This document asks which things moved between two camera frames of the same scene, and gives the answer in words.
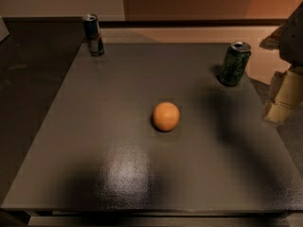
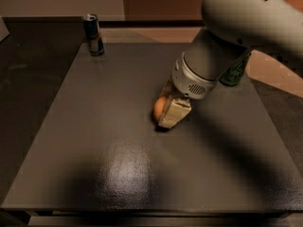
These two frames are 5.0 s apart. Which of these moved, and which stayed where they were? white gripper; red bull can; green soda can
Moved: white gripper
Stayed: green soda can; red bull can
